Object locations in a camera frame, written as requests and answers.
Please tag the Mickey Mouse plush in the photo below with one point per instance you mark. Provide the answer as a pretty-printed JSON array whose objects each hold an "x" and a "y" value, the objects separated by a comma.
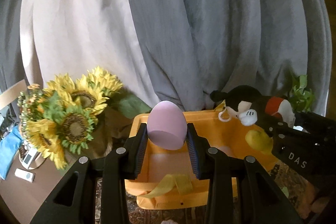
[{"x": 250, "y": 107}]

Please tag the beige curtain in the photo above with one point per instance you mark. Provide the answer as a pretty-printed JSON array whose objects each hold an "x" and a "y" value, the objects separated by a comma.
[{"x": 75, "y": 36}]

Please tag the orange plastic crate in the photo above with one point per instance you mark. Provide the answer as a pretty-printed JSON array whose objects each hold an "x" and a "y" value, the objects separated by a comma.
[{"x": 228, "y": 137}]

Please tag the pink egg toy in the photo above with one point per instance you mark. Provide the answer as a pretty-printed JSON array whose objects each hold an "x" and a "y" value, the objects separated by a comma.
[{"x": 167, "y": 126}]

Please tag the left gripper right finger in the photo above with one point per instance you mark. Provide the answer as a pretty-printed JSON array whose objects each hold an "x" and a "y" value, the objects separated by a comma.
[{"x": 260, "y": 200}]

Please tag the blue cloth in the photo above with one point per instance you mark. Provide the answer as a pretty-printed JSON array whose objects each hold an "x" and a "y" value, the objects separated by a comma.
[{"x": 9, "y": 146}]

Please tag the white remote control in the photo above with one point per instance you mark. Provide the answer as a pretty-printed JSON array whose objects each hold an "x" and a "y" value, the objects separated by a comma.
[{"x": 24, "y": 175}]

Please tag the green plant white pot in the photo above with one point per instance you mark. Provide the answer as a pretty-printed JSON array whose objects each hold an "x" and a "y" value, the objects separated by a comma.
[{"x": 300, "y": 96}]

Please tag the sunflower bouquet in vase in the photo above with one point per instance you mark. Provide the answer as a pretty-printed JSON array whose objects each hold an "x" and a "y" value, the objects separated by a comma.
[{"x": 87, "y": 116}]

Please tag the grey curtain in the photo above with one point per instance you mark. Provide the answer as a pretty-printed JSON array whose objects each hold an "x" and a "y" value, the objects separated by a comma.
[{"x": 193, "y": 47}]

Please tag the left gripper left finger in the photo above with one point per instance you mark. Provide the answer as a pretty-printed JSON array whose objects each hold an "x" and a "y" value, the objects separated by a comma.
[{"x": 73, "y": 199}]

